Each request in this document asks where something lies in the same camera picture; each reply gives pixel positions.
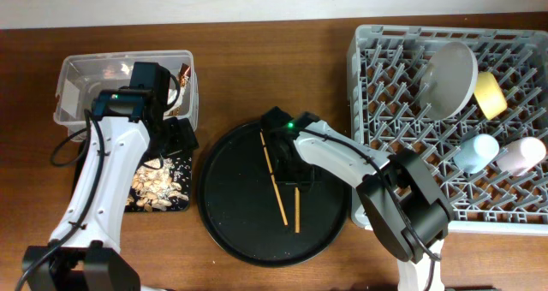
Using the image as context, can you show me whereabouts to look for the wooden chopstick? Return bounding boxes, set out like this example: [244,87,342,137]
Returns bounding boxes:
[295,187,301,234]
[259,130,289,226]

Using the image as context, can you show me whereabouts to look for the food scraps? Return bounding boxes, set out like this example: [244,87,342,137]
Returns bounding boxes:
[126,157,193,212]

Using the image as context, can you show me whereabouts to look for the brown snack wrapper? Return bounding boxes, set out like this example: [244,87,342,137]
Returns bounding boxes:
[178,63,192,89]

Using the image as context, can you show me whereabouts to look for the grey plate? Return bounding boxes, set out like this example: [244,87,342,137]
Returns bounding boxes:
[418,42,479,121]

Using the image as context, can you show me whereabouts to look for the blue cup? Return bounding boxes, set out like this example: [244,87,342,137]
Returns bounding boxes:
[453,134,499,174]

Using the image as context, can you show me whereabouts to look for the yellow bowl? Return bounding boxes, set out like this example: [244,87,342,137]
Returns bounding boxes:
[474,72,508,120]

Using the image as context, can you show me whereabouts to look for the pink cup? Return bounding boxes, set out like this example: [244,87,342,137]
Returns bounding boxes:
[496,137,546,176]

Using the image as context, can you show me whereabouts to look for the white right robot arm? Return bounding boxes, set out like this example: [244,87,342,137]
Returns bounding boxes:
[260,107,455,290]

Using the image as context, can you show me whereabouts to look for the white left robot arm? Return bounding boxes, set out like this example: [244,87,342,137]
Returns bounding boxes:
[16,87,198,290]

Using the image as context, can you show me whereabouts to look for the clear plastic waste bin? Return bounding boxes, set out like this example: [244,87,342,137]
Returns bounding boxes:
[53,50,199,134]

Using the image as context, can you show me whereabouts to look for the grey dishwasher rack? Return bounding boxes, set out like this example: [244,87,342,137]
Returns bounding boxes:
[347,25,547,236]

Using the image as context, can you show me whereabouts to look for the black rectangular tray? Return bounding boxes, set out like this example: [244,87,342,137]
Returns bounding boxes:
[69,135,194,214]

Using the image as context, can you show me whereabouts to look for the round black serving tray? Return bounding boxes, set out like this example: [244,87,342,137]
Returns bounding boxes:
[197,121,351,267]

